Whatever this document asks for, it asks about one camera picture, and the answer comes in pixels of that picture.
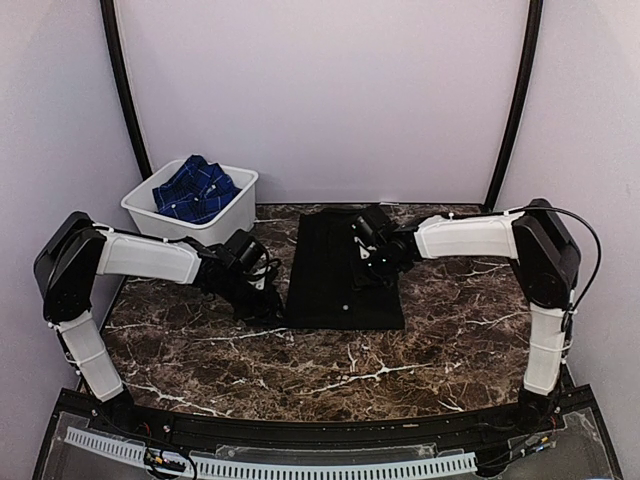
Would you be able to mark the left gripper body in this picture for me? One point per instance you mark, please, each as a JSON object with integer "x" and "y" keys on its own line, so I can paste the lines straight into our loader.
{"x": 248, "y": 305}

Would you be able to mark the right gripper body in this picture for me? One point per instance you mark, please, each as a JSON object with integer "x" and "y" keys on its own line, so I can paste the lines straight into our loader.
{"x": 380, "y": 271}

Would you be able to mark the black long sleeve shirt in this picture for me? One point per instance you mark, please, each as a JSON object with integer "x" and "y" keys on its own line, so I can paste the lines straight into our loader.
{"x": 328, "y": 285}

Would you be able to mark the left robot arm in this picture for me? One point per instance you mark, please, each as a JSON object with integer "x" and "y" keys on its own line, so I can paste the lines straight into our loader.
{"x": 81, "y": 250}

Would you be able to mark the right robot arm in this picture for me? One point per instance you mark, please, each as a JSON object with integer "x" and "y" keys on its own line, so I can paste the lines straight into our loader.
{"x": 543, "y": 255}

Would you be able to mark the white plastic bin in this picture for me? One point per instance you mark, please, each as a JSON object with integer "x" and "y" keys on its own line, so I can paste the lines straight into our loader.
{"x": 239, "y": 214}

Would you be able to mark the blue plaid shirt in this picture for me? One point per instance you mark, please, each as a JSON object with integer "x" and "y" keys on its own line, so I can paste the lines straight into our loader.
{"x": 196, "y": 193}

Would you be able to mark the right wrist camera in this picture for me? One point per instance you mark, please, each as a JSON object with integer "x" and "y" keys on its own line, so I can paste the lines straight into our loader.
{"x": 372, "y": 228}

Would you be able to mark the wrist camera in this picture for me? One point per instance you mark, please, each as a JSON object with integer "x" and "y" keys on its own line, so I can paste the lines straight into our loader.
{"x": 244, "y": 254}
{"x": 372, "y": 228}

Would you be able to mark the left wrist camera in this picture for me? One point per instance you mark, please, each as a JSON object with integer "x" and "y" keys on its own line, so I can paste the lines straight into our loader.
{"x": 244, "y": 254}

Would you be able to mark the white slotted cable duct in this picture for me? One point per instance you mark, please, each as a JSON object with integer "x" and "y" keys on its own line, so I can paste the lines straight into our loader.
{"x": 206, "y": 467}

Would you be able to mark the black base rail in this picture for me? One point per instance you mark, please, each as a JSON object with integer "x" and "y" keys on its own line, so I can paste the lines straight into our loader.
{"x": 485, "y": 433}

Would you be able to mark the right black frame post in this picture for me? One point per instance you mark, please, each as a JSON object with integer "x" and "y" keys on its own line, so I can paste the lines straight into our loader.
{"x": 521, "y": 86}

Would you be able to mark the black frame post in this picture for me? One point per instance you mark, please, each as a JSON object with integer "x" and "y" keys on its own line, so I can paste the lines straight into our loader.
{"x": 521, "y": 86}
{"x": 121, "y": 79}

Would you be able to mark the left black frame post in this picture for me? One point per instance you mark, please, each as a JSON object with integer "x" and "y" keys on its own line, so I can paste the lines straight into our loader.
{"x": 121, "y": 79}

